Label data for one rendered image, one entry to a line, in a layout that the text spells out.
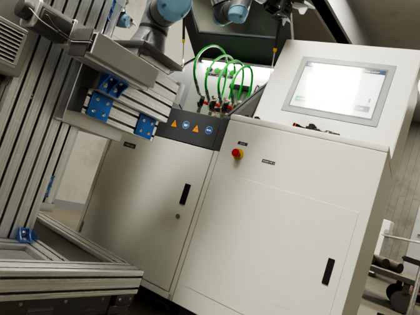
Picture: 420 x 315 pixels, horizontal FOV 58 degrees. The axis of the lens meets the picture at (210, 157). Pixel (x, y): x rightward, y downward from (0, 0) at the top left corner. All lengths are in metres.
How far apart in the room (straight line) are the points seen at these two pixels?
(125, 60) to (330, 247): 1.02
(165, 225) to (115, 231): 0.30
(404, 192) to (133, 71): 8.45
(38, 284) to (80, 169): 2.64
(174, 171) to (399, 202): 7.82
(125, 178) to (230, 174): 0.61
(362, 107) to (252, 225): 0.77
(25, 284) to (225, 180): 0.91
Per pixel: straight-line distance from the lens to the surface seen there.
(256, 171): 1.67
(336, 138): 1.62
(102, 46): 1.21
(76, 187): 3.88
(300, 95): 2.01
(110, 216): 2.06
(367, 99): 1.96
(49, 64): 1.47
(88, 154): 3.87
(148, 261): 1.90
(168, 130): 1.94
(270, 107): 2.02
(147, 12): 1.55
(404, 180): 9.39
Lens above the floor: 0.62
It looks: 4 degrees up
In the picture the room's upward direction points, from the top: 18 degrees clockwise
